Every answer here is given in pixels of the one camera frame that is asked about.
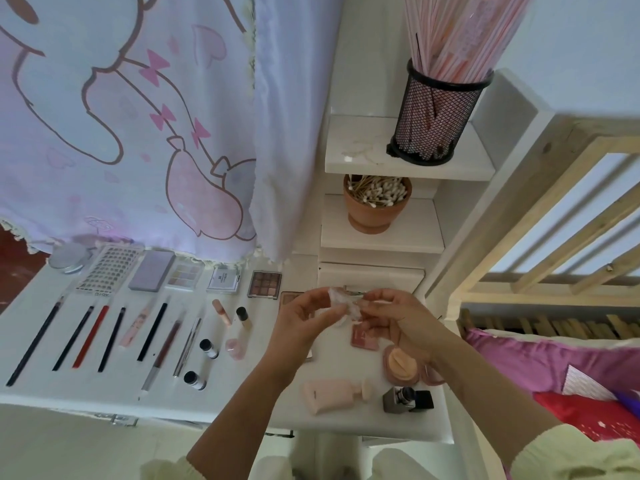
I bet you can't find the person's left hand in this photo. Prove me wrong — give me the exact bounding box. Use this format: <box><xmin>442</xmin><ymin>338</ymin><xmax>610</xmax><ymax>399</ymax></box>
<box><xmin>262</xmin><ymin>287</ymin><xmax>351</xmax><ymax>381</ymax></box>

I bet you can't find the person's right hand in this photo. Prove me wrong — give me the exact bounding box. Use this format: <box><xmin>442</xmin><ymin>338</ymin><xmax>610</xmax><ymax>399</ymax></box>
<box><xmin>358</xmin><ymin>287</ymin><xmax>451</xmax><ymax>366</ymax></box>

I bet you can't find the pink blush pan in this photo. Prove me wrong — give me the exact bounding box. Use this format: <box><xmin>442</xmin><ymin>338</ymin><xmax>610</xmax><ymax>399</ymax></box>
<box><xmin>350</xmin><ymin>325</ymin><xmax>381</xmax><ymax>351</ymax></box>

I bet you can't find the pink cushion compact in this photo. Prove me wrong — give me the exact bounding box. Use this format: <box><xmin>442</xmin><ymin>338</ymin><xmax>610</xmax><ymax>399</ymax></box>
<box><xmin>383</xmin><ymin>345</ymin><xmax>446</xmax><ymax>388</ymax></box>

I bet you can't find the dark brown eyeshadow palette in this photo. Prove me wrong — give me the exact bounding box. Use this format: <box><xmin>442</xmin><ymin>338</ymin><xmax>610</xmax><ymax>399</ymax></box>
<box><xmin>247</xmin><ymin>271</ymin><xmax>283</xmax><ymax>300</ymax></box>

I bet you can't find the pink foundation tube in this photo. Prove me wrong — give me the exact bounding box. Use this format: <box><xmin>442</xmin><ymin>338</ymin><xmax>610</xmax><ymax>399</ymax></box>
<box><xmin>302</xmin><ymin>377</ymin><xmax>376</xmax><ymax>416</ymax></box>

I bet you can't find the square bottle with black cap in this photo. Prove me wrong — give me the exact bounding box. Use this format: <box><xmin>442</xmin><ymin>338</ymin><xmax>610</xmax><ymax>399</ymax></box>
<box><xmin>383</xmin><ymin>387</ymin><xmax>416</xmax><ymax>413</ymax></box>

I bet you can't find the clear eyeshadow palette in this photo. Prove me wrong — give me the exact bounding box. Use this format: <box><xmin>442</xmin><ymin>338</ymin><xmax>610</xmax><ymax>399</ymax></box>
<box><xmin>165</xmin><ymin>257</ymin><xmax>206</xmax><ymax>291</ymax></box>

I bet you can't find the lavender rectangular palette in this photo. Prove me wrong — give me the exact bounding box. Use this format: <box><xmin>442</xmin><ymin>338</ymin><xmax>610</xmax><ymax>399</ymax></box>
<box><xmin>128</xmin><ymin>249</ymin><xmax>177</xmax><ymax>293</ymax></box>

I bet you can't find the white false eyelash tray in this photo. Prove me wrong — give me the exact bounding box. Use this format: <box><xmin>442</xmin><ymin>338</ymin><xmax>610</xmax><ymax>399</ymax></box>
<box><xmin>76</xmin><ymin>245</ymin><xmax>144</xmax><ymax>297</ymax></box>

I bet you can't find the red lip pencil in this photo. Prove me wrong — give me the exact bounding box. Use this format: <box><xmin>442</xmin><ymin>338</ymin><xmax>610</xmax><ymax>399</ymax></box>
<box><xmin>72</xmin><ymin>303</ymin><xmax>111</xmax><ymax>369</ymax></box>

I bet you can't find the round silver compact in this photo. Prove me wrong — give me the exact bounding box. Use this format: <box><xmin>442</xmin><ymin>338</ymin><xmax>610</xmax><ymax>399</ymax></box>
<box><xmin>47</xmin><ymin>243</ymin><xmax>93</xmax><ymax>275</ymax></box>

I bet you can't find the person's right forearm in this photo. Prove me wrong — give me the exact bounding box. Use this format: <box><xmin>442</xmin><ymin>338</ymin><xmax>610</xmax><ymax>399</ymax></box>
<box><xmin>425</xmin><ymin>339</ymin><xmax>640</xmax><ymax>480</ymax></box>

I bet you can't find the person's left forearm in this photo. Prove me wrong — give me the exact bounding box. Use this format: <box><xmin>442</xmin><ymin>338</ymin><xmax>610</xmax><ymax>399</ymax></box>
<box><xmin>140</xmin><ymin>359</ymin><xmax>311</xmax><ymax>480</ymax></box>

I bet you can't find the terracotta pot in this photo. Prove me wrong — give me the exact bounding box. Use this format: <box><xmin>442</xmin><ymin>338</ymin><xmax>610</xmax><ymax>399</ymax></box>
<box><xmin>343</xmin><ymin>175</ymin><xmax>413</xmax><ymax>235</ymax></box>

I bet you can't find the bunch of cotton swabs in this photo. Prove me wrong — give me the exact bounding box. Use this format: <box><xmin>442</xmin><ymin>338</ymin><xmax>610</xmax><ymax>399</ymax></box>
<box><xmin>348</xmin><ymin>175</ymin><xmax>409</xmax><ymax>208</ymax></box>

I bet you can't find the white shelf unit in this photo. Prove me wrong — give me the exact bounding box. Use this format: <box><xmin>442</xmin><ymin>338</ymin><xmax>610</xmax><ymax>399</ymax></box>
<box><xmin>315</xmin><ymin>69</ymin><xmax>556</xmax><ymax>296</ymax></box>

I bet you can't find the white paper sheet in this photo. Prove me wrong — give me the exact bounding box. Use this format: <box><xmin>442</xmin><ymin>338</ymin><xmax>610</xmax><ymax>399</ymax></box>
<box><xmin>562</xmin><ymin>363</ymin><xmax>616</xmax><ymax>401</ymax></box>

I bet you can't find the red shiny packet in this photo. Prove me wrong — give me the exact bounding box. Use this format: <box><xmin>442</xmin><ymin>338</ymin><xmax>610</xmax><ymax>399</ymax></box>
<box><xmin>533</xmin><ymin>389</ymin><xmax>640</xmax><ymax>446</ymax></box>

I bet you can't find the dark container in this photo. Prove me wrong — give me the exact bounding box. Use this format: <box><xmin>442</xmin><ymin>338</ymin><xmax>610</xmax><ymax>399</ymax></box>
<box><xmin>387</xmin><ymin>59</ymin><xmax>494</xmax><ymax>166</ymax></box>

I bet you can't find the blue cloth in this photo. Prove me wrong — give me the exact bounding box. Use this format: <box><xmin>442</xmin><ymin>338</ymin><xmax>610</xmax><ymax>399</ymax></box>
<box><xmin>610</xmin><ymin>387</ymin><xmax>640</xmax><ymax>418</ymax></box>

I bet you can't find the white table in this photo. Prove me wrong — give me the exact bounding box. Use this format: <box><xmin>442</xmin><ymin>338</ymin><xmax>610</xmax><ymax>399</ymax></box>
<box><xmin>0</xmin><ymin>255</ymin><xmax>456</xmax><ymax>444</ymax></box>

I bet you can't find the pink cartoon print cloth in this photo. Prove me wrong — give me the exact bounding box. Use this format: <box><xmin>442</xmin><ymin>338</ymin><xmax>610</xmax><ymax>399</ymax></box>
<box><xmin>0</xmin><ymin>0</ymin><xmax>346</xmax><ymax>264</ymax></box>

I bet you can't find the bunch of pink sticks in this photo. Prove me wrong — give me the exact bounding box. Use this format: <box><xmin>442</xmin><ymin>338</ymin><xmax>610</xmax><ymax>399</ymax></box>
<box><xmin>403</xmin><ymin>0</ymin><xmax>534</xmax><ymax>86</ymax></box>

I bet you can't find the reddish brown door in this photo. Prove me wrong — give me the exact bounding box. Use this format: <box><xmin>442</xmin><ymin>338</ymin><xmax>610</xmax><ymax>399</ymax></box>
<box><xmin>0</xmin><ymin>227</ymin><xmax>46</xmax><ymax>311</ymax></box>

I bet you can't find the small white bow-handle drawer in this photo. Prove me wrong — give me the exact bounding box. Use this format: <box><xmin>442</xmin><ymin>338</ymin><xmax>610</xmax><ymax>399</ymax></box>
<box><xmin>318</xmin><ymin>261</ymin><xmax>426</xmax><ymax>294</ymax></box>

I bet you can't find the wooden bed frame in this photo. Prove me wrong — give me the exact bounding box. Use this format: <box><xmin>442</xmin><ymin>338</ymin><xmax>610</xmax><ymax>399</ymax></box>
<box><xmin>420</xmin><ymin>119</ymin><xmax>640</xmax><ymax>480</ymax></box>

